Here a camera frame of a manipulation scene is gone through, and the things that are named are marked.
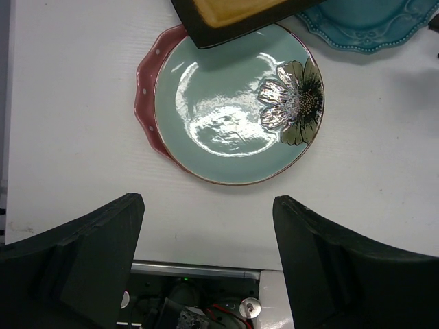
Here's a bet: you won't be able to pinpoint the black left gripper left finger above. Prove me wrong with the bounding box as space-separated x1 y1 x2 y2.
1 193 145 328

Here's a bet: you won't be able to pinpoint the teal embossed plate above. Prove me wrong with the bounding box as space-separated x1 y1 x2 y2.
296 0 438 55

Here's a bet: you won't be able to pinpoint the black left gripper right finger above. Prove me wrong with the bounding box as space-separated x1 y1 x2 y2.
272 195 438 328

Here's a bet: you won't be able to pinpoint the yellow square plate black rim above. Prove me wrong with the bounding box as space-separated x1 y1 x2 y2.
171 0 321 49

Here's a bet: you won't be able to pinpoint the light green flower plate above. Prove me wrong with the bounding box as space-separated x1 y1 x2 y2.
154 24 324 186

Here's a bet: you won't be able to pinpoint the red plate under flower plate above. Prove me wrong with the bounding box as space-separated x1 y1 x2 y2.
134 25 188 172

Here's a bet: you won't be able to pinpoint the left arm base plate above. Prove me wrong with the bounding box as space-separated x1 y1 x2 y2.
116 261 261 328

